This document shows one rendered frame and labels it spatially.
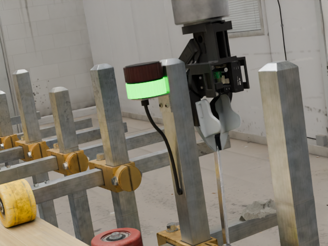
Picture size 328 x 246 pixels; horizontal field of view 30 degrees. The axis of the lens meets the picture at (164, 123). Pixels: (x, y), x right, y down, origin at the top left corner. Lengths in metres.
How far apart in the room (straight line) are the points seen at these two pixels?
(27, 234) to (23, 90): 0.60
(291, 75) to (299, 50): 4.30
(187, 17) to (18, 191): 0.45
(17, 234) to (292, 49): 4.20
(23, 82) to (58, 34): 8.13
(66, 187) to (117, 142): 0.13
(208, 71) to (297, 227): 0.30
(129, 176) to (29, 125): 0.53
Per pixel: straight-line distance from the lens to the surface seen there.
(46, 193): 1.18
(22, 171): 1.43
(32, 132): 1.64
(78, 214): 1.44
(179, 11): 0.97
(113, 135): 1.18
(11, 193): 1.15
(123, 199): 1.20
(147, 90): 0.91
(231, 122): 1.02
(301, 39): 5.02
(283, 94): 0.74
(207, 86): 0.98
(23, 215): 1.15
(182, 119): 0.95
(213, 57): 0.96
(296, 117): 0.76
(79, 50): 9.83
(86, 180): 1.21
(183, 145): 0.96
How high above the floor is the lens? 1.22
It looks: 9 degrees down
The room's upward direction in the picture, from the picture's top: 9 degrees counter-clockwise
